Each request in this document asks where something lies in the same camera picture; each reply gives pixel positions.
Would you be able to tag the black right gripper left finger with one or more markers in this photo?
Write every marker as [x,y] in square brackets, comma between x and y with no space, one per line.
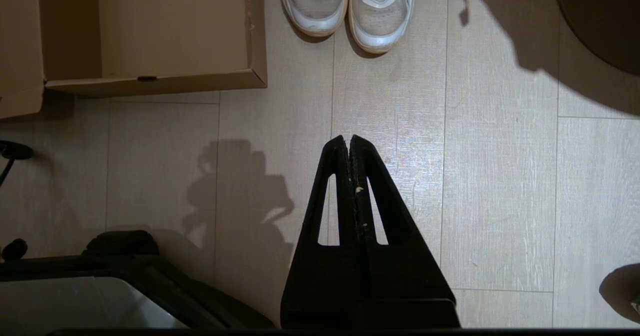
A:
[320,286]

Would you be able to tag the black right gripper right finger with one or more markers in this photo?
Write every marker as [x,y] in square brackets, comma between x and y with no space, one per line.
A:
[405,286]

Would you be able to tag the white sneaker with yellow tag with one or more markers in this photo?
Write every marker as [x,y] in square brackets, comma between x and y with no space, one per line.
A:
[380,26]

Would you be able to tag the white lace-up sneaker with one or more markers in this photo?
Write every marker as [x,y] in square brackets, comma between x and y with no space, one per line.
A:
[315,11]

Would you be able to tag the brown cardboard shoe box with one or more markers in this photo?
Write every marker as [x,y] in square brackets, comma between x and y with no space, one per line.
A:
[175,26]

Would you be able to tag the black robot base with panel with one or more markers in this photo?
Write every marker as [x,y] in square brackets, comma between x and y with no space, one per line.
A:
[75,301]

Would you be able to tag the dark brown rounded object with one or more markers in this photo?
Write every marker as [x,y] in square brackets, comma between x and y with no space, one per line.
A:
[622,291]

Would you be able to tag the dark brown round base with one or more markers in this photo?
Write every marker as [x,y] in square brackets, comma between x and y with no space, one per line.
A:
[605,16]

